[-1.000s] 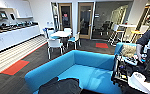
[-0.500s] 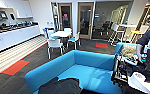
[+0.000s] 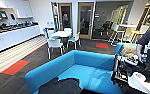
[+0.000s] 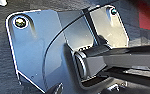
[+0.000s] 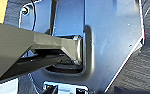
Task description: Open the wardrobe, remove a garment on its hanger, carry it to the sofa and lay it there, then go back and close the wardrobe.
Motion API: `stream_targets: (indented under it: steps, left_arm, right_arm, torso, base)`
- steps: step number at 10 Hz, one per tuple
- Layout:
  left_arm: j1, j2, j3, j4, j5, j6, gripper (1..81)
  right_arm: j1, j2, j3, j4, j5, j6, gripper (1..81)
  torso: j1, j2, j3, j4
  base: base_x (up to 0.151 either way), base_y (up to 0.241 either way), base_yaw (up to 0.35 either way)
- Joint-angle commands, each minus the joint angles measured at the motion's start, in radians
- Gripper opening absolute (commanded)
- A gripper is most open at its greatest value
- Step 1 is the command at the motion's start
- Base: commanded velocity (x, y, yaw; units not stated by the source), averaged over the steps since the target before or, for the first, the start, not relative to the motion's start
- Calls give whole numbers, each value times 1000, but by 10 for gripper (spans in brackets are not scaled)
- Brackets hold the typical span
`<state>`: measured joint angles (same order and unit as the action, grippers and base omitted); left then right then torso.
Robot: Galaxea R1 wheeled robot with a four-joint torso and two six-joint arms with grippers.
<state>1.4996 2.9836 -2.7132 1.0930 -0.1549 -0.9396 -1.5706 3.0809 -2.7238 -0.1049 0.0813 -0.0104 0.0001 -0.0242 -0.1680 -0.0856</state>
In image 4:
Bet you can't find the round base emblem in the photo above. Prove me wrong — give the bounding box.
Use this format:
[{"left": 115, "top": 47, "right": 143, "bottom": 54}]
[{"left": 13, "top": 16, "right": 28, "bottom": 29}]

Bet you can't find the thin arm cable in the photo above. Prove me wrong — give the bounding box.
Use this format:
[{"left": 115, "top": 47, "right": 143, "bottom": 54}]
[{"left": 40, "top": 3, "right": 119, "bottom": 84}]

